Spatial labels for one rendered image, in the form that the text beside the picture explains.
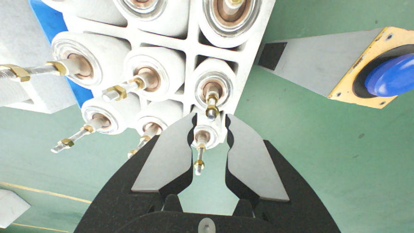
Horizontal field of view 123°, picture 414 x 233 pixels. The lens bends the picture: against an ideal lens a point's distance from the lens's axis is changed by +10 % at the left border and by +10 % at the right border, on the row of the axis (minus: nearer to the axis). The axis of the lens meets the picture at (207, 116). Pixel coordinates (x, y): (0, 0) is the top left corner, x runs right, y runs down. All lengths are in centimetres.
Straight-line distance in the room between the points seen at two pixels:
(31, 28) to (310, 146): 110
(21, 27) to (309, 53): 62
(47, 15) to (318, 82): 60
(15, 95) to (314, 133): 107
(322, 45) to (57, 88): 66
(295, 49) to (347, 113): 53
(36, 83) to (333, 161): 129
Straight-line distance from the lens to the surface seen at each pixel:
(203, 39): 38
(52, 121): 103
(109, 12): 31
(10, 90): 58
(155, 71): 22
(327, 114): 72
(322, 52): 24
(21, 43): 56
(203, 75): 20
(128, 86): 19
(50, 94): 59
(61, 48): 31
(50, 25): 55
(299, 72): 26
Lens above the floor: 45
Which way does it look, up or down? 58 degrees down
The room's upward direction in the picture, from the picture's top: 174 degrees counter-clockwise
